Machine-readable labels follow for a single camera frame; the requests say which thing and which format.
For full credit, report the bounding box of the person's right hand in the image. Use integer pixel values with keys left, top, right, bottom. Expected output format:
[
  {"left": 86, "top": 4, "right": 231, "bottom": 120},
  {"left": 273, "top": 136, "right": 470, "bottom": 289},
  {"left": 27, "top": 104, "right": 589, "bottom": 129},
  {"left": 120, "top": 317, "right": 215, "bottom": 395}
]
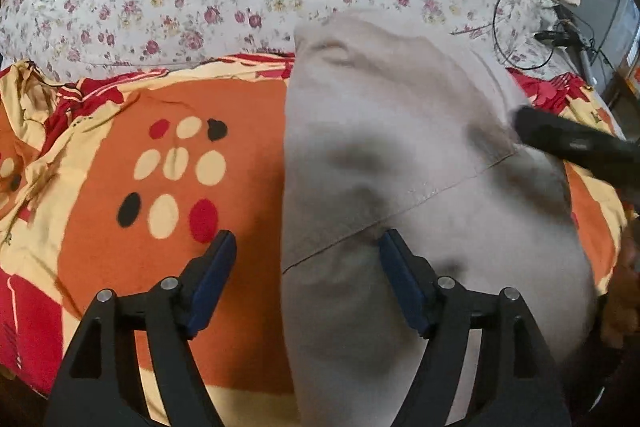
[{"left": 601, "top": 219, "right": 639, "bottom": 349}]

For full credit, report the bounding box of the grey beige garment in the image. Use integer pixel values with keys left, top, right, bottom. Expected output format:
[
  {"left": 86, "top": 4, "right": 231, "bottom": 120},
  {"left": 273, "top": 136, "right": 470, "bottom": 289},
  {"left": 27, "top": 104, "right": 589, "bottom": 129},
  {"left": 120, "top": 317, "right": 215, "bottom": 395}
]
[{"left": 281, "top": 11, "right": 596, "bottom": 426}]

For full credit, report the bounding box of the black clip stand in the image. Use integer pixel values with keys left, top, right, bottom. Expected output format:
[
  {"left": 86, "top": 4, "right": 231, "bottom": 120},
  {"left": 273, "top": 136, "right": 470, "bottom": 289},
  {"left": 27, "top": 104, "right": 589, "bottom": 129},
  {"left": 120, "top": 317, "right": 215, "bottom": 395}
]
[{"left": 534, "top": 4, "right": 598, "bottom": 89}]

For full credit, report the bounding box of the black cable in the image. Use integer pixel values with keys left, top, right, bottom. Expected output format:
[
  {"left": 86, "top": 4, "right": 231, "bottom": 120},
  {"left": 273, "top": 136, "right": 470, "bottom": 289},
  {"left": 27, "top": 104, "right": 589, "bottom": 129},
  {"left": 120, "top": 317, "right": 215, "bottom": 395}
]
[{"left": 491, "top": 0, "right": 566, "bottom": 72}]

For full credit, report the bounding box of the orange red yellow blanket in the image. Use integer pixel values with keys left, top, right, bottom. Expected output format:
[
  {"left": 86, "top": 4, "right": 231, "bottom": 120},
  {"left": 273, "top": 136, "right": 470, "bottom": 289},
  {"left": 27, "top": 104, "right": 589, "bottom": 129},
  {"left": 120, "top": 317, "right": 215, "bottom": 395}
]
[{"left": 1, "top": 54, "right": 625, "bottom": 426}]

